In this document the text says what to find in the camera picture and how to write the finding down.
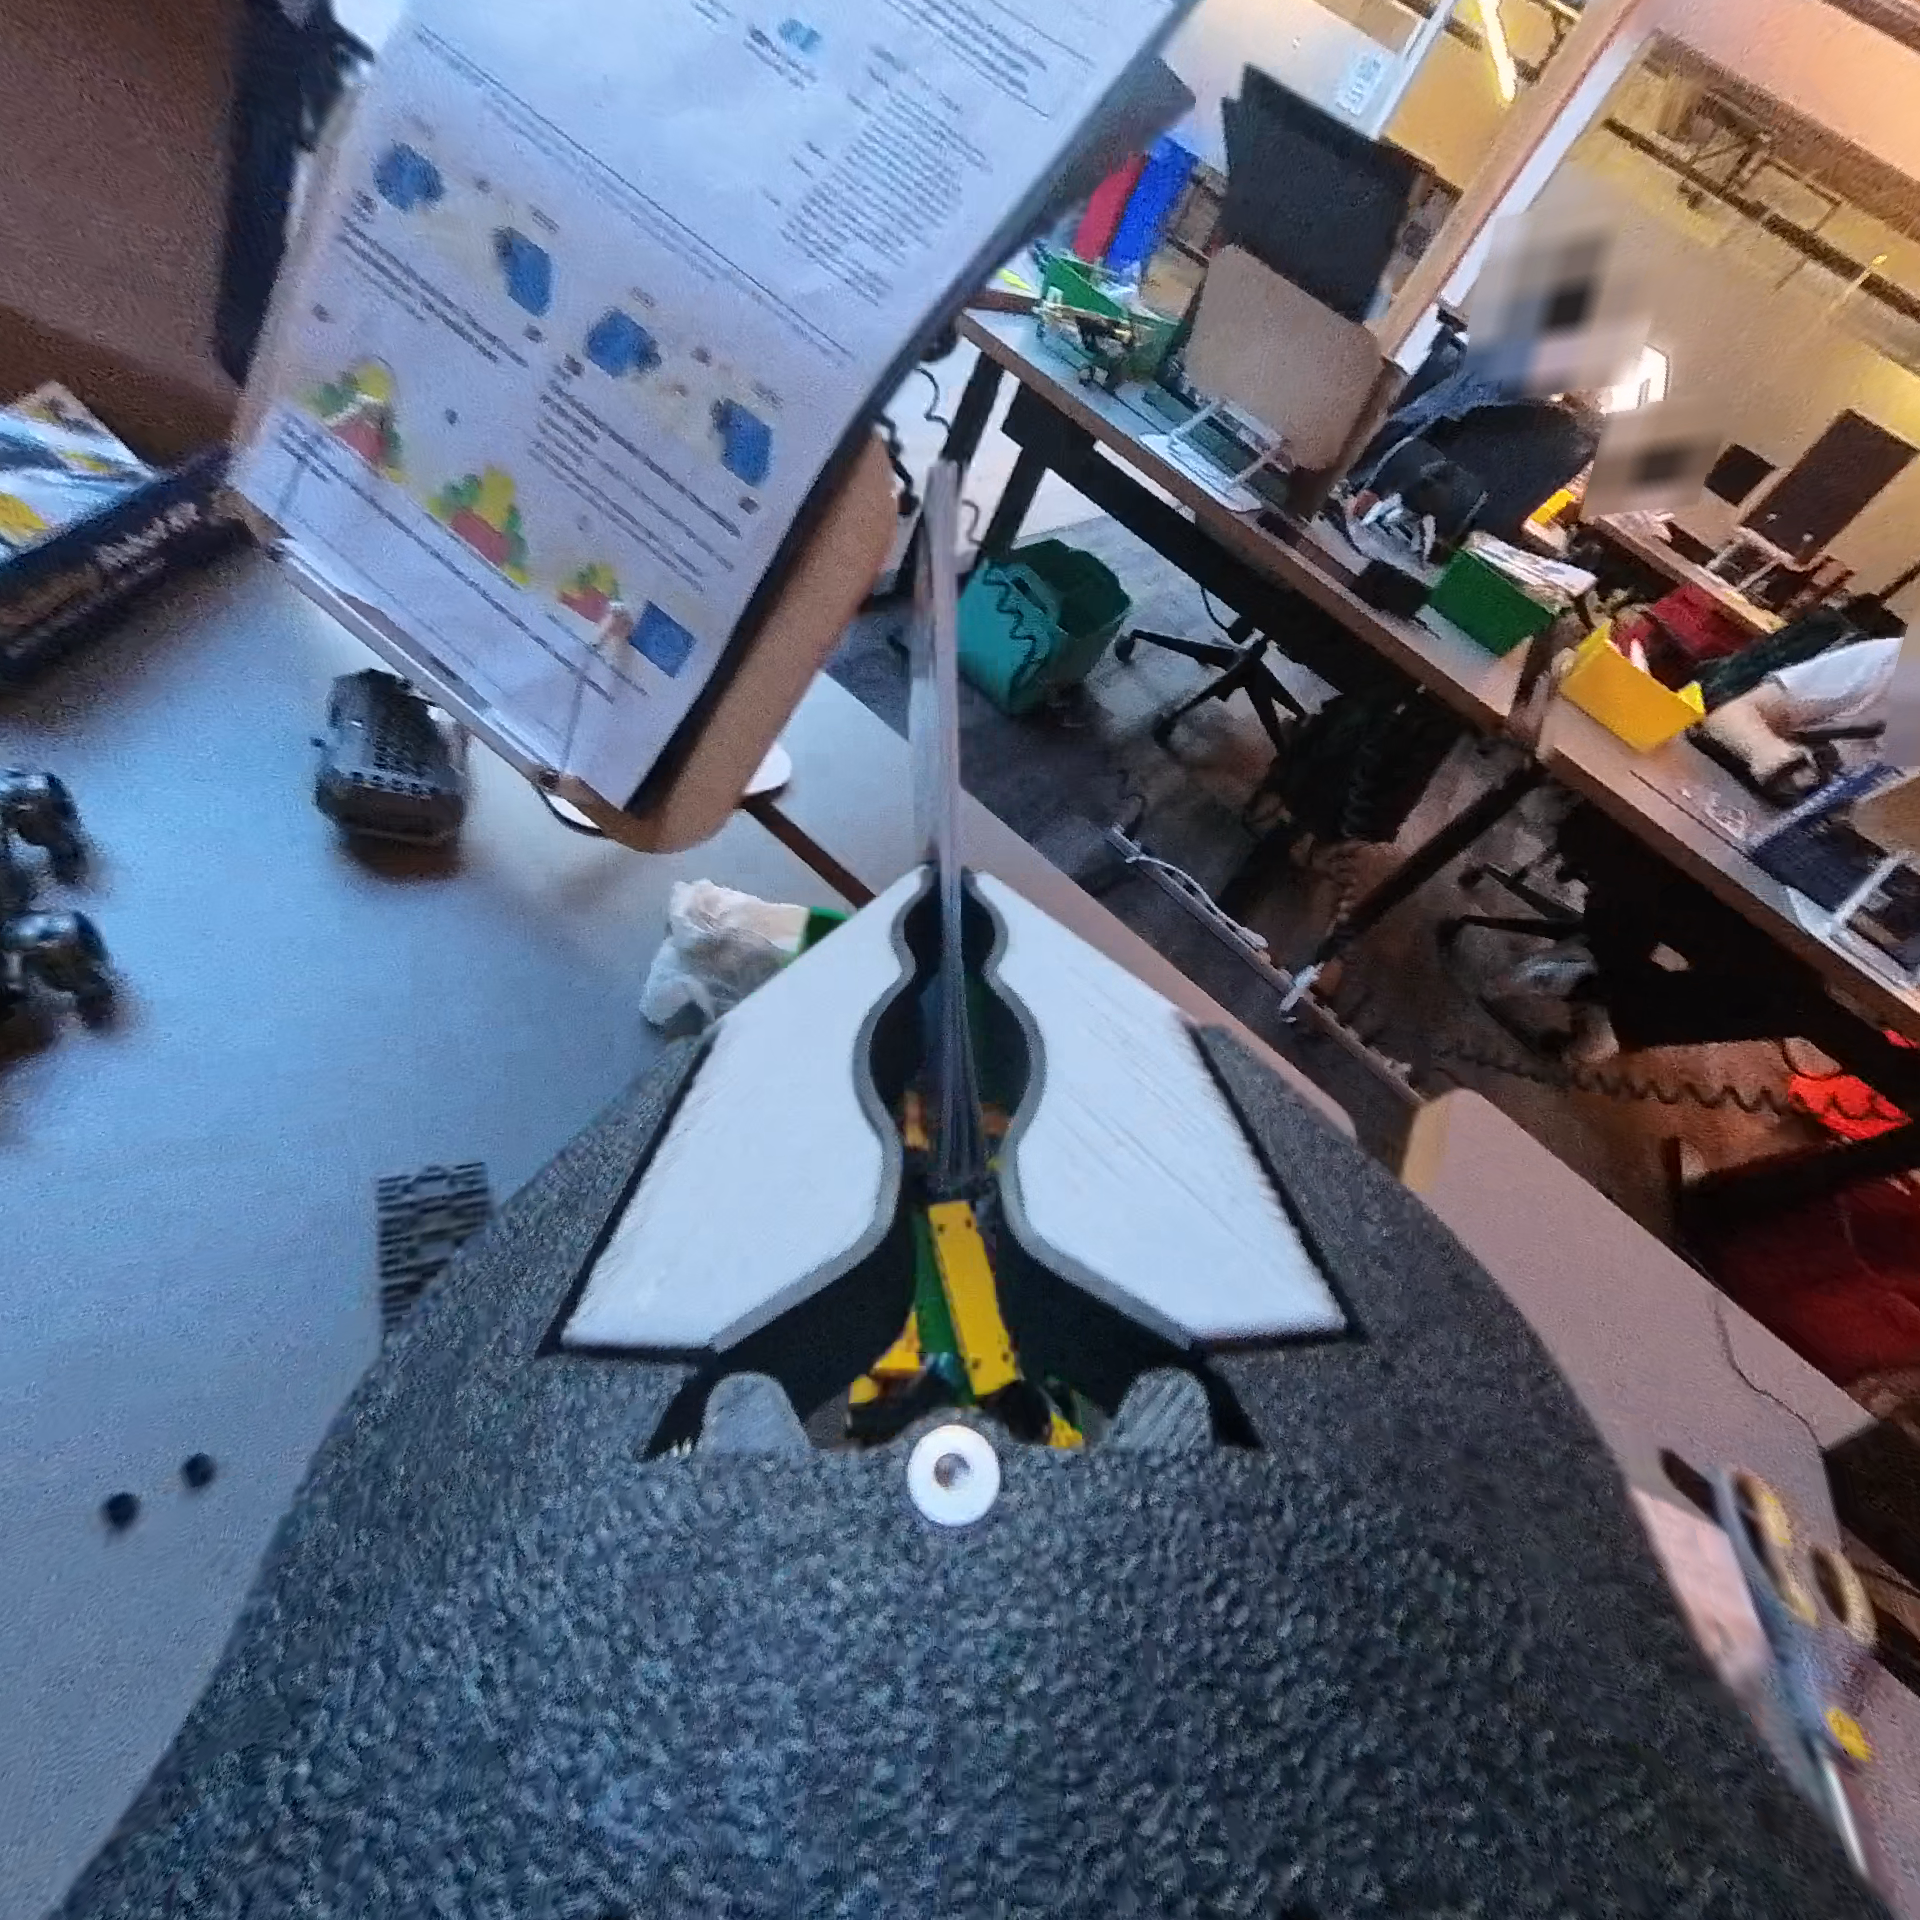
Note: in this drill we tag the black monitor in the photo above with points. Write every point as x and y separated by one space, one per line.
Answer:
1319 195

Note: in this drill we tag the black swivel chair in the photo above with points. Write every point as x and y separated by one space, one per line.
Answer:
1214 672

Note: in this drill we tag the robot kit instruction booklet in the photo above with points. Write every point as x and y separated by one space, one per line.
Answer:
942 750

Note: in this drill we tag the small green bin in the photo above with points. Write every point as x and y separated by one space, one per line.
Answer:
1493 598

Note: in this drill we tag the printed instruction sheet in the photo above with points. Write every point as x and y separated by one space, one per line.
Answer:
675 301

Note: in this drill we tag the green plastic bin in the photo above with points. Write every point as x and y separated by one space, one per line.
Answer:
926 1312

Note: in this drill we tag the yellow storage bin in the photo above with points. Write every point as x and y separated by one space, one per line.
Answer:
1628 689

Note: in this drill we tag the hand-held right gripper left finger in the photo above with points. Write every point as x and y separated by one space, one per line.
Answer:
737 1187

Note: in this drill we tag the adjacent grey desk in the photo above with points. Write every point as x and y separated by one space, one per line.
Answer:
1576 1273

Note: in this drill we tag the brown cardboard panel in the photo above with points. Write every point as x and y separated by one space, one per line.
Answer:
1292 375

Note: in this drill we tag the yellow black toy car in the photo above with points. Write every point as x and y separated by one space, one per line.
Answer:
53 960

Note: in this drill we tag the grey cardboard box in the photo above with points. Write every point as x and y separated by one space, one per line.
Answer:
90 152

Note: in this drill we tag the teal box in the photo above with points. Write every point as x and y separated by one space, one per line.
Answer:
1048 622

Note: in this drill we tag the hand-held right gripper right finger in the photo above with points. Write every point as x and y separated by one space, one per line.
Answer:
1170 1187

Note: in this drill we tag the blurred printed packet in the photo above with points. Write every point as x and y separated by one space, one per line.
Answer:
1785 1622

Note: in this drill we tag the grey building block assembly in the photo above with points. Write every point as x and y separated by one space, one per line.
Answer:
389 757

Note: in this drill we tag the crumpled white tissue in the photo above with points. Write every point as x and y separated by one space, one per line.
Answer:
713 945

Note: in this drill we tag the grey track strip right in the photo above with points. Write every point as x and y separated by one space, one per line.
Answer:
435 1238

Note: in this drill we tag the long wooden workbench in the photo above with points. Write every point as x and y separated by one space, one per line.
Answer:
1349 569

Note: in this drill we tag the instruction sheet on stand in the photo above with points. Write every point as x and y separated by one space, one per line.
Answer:
793 632

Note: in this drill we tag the red plastic part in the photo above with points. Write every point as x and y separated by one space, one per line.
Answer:
1847 1107

